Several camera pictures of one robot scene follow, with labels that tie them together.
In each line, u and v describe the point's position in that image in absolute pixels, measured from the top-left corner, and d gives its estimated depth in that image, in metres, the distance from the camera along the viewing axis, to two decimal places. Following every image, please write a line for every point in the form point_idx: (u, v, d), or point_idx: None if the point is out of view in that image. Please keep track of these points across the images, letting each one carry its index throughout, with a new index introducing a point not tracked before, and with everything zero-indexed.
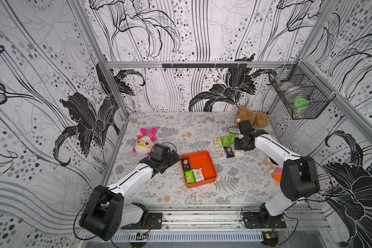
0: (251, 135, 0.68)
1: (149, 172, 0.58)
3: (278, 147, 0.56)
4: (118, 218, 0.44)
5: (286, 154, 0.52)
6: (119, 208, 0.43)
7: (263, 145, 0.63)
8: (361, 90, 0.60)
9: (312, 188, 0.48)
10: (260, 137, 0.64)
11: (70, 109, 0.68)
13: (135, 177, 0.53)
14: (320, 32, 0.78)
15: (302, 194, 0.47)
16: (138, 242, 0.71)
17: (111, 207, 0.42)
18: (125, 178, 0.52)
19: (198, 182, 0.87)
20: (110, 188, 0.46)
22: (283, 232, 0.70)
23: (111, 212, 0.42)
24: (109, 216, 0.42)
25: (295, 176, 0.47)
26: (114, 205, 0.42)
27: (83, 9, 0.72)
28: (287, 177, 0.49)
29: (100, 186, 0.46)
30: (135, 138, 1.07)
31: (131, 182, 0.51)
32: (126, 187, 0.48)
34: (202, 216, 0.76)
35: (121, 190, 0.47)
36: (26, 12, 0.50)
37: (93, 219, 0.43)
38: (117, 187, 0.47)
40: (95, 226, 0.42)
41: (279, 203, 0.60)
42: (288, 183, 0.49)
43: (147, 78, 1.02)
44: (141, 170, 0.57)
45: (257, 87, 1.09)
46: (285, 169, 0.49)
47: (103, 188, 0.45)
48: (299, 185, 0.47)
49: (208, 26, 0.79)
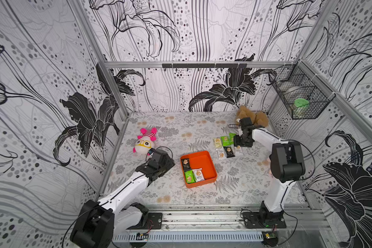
0: (249, 129, 0.76)
1: (144, 182, 0.57)
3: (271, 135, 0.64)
4: (110, 234, 0.44)
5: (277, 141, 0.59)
6: (110, 225, 0.42)
7: (258, 137, 0.71)
8: (361, 90, 0.60)
9: (298, 170, 0.53)
10: (257, 129, 0.72)
11: (70, 109, 0.68)
13: (127, 189, 0.51)
14: (320, 32, 0.78)
15: (288, 175, 0.53)
16: (138, 242, 0.71)
17: (101, 225, 0.41)
18: (118, 190, 0.50)
19: (198, 182, 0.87)
20: (101, 203, 0.44)
22: (283, 232, 0.70)
23: (101, 230, 0.40)
24: (98, 234, 0.40)
25: (280, 157, 0.53)
26: (104, 222, 0.41)
27: (83, 9, 0.72)
28: (273, 159, 0.57)
29: (91, 200, 0.44)
30: (135, 138, 1.07)
31: (123, 196, 0.49)
32: (118, 202, 0.46)
34: (202, 216, 0.76)
35: (112, 205, 0.45)
36: (26, 12, 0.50)
37: (83, 235, 0.42)
38: (108, 202, 0.45)
40: (85, 243, 0.41)
41: (274, 194, 0.63)
42: (275, 165, 0.57)
43: (147, 78, 1.02)
44: (136, 181, 0.55)
45: (257, 87, 1.09)
46: (272, 151, 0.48)
47: (94, 203, 0.44)
48: (284, 166, 0.54)
49: (208, 26, 0.79)
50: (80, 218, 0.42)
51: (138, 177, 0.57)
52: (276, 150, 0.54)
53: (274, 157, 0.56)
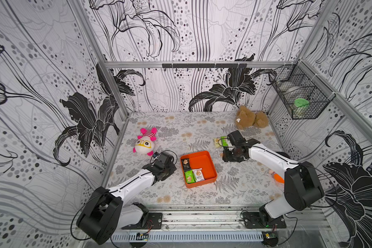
0: (244, 146, 0.67)
1: (151, 179, 0.59)
3: (275, 156, 0.55)
4: (114, 222, 0.44)
5: (284, 163, 0.51)
6: (117, 212, 0.43)
7: (259, 156, 0.61)
8: (361, 90, 0.60)
9: (316, 195, 0.46)
10: (253, 148, 0.63)
11: (70, 109, 0.68)
13: (135, 182, 0.53)
14: (320, 32, 0.78)
15: (309, 202, 0.46)
16: (138, 242, 0.71)
17: (109, 211, 0.42)
18: (127, 182, 0.52)
19: (198, 182, 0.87)
20: (111, 191, 0.46)
22: (283, 231, 0.71)
23: (109, 215, 0.42)
24: (107, 219, 0.42)
25: (298, 186, 0.45)
26: (112, 208, 0.42)
27: (82, 9, 0.72)
28: (290, 187, 0.48)
29: (102, 187, 0.46)
30: (135, 138, 1.07)
31: (131, 187, 0.51)
32: (126, 192, 0.48)
34: (202, 216, 0.76)
35: (121, 194, 0.47)
36: (26, 12, 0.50)
37: (90, 221, 0.43)
38: (118, 190, 0.47)
40: (92, 227, 0.42)
41: (281, 207, 0.58)
42: (292, 193, 0.47)
43: (147, 78, 1.02)
44: (143, 176, 0.58)
45: (257, 87, 1.09)
46: (288, 180, 0.47)
47: (103, 189, 0.46)
48: (304, 194, 0.45)
49: (208, 26, 0.79)
50: (89, 203, 0.44)
51: (145, 174, 0.59)
52: (293, 178, 0.45)
53: (291, 185, 0.47)
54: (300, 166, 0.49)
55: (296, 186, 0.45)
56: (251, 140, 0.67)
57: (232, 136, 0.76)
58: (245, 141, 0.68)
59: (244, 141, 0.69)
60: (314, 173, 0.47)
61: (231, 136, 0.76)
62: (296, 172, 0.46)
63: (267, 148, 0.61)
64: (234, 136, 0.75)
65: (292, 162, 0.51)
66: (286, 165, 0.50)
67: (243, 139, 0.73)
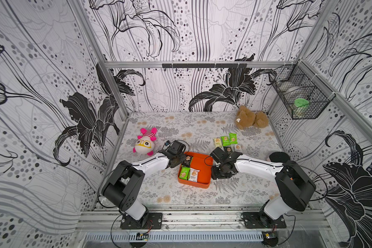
0: (229, 163, 0.67)
1: (166, 162, 0.64)
3: (261, 164, 0.56)
4: (134, 194, 0.47)
5: (272, 169, 0.51)
6: (138, 185, 0.47)
7: (246, 168, 0.61)
8: (361, 90, 0.60)
9: (310, 188, 0.47)
10: (238, 161, 0.63)
11: (70, 109, 0.68)
13: (154, 160, 0.58)
14: (320, 32, 0.78)
15: (307, 200, 0.46)
16: (138, 242, 0.71)
17: (133, 181, 0.46)
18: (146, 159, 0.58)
19: (189, 181, 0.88)
20: (134, 165, 0.51)
22: (283, 232, 0.70)
23: (133, 185, 0.46)
24: (130, 188, 0.46)
25: (293, 188, 0.46)
26: (137, 179, 0.46)
27: (82, 9, 0.72)
28: (284, 191, 0.48)
29: (125, 161, 0.50)
30: (135, 138, 1.07)
31: (150, 165, 0.55)
32: (146, 168, 0.52)
34: (202, 216, 0.76)
35: (142, 168, 0.51)
36: (26, 12, 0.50)
37: (114, 190, 0.47)
38: (139, 165, 0.52)
40: (115, 196, 0.46)
41: (279, 207, 0.58)
42: (290, 197, 0.47)
43: (147, 78, 1.02)
44: (159, 157, 0.62)
45: (257, 87, 1.09)
46: (280, 186, 0.48)
47: (126, 164, 0.50)
48: (300, 194, 0.46)
49: (208, 26, 0.79)
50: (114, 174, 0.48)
51: (160, 156, 0.63)
52: (284, 182, 0.46)
53: (287, 191, 0.47)
54: (286, 166, 0.50)
55: (291, 189, 0.45)
56: (234, 154, 0.68)
57: (215, 154, 0.75)
58: (229, 156, 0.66)
59: (227, 156, 0.72)
60: (299, 169, 0.49)
61: (214, 153, 0.75)
62: (284, 174, 0.47)
63: (251, 158, 0.61)
64: (217, 153, 0.74)
65: (278, 166, 0.52)
66: (274, 170, 0.51)
67: (227, 154, 0.73)
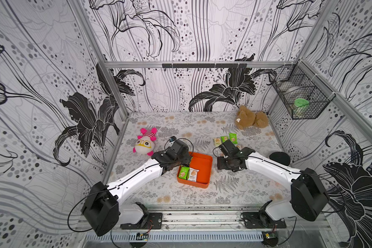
0: (239, 158, 0.64)
1: (157, 171, 0.54)
3: (276, 167, 0.53)
4: (114, 218, 0.44)
5: (287, 174, 0.49)
6: (113, 212, 0.42)
7: (257, 167, 0.58)
8: (361, 90, 0.60)
9: (323, 200, 0.45)
10: (250, 159, 0.59)
11: (70, 109, 0.68)
13: (139, 176, 0.49)
14: (320, 32, 0.78)
15: (319, 211, 0.44)
16: (138, 242, 0.71)
17: (105, 209, 0.41)
18: (127, 178, 0.48)
19: (189, 181, 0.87)
20: (109, 188, 0.44)
22: (283, 231, 0.71)
23: (105, 214, 0.40)
24: (103, 217, 0.41)
25: (307, 197, 0.43)
26: (108, 208, 0.40)
27: (82, 8, 0.72)
28: (296, 198, 0.46)
29: (101, 184, 0.44)
30: (135, 138, 1.07)
31: (131, 184, 0.47)
32: (125, 189, 0.45)
34: (202, 216, 0.76)
35: (119, 192, 0.44)
36: (26, 12, 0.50)
37: (90, 214, 0.44)
38: (115, 188, 0.45)
40: (91, 221, 0.43)
41: (285, 212, 0.57)
42: (301, 205, 0.46)
43: (147, 78, 1.02)
44: (146, 170, 0.52)
45: (257, 87, 1.09)
46: (294, 192, 0.45)
47: (103, 186, 0.44)
48: (313, 203, 0.44)
49: (208, 26, 0.79)
50: (89, 198, 0.44)
51: (150, 167, 0.53)
52: (299, 189, 0.43)
53: (299, 198, 0.45)
54: (303, 174, 0.47)
55: (305, 198, 0.43)
56: (245, 150, 0.65)
57: (225, 146, 0.71)
58: (238, 151, 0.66)
59: (237, 151, 0.69)
60: (317, 179, 0.46)
61: (223, 146, 0.72)
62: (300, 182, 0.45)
63: (264, 158, 0.58)
64: (227, 146, 0.71)
65: (294, 172, 0.49)
66: (290, 176, 0.48)
67: (237, 149, 0.70)
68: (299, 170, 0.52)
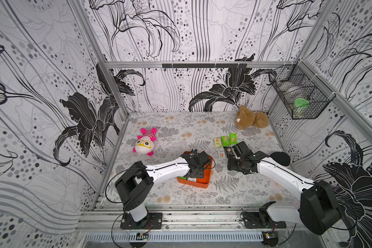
0: (250, 160, 0.64)
1: (185, 170, 0.59)
3: (288, 174, 0.51)
4: (141, 199, 0.48)
5: (299, 183, 0.47)
6: (144, 192, 0.46)
7: (267, 172, 0.58)
8: (361, 90, 0.60)
9: (335, 215, 0.44)
10: (262, 163, 0.59)
11: (70, 109, 0.68)
13: (171, 169, 0.54)
14: (320, 32, 0.78)
15: (328, 225, 0.42)
16: (138, 242, 0.71)
17: (141, 186, 0.45)
18: (163, 166, 0.53)
19: (189, 181, 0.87)
20: (146, 169, 0.49)
22: (283, 231, 0.71)
23: (138, 191, 0.45)
24: (137, 192, 0.45)
25: (317, 208, 0.42)
26: (143, 186, 0.44)
27: (82, 8, 0.72)
28: (307, 209, 0.44)
29: (140, 164, 0.49)
30: (135, 138, 1.07)
31: (165, 172, 0.51)
32: (159, 175, 0.49)
34: (202, 216, 0.76)
35: (154, 175, 0.48)
36: (26, 12, 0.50)
37: (123, 188, 0.48)
38: (152, 171, 0.49)
40: (124, 194, 0.47)
41: (288, 217, 0.57)
42: (310, 216, 0.44)
43: (147, 78, 1.02)
44: (178, 165, 0.57)
45: (257, 87, 1.09)
46: (305, 202, 0.44)
47: (142, 166, 0.48)
48: (323, 216, 0.42)
49: (208, 26, 0.79)
50: (127, 172, 0.49)
51: (181, 163, 0.59)
52: (310, 199, 0.42)
53: (308, 208, 0.44)
54: (316, 186, 0.46)
55: (315, 209, 0.42)
56: (258, 153, 0.64)
57: (238, 148, 0.71)
58: (251, 154, 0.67)
59: (249, 154, 0.69)
60: (331, 192, 0.44)
61: (237, 148, 0.72)
62: (311, 192, 0.44)
63: (278, 164, 0.57)
64: (241, 148, 0.71)
65: (307, 182, 0.47)
66: (301, 185, 0.47)
67: (250, 152, 0.69)
68: (312, 181, 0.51)
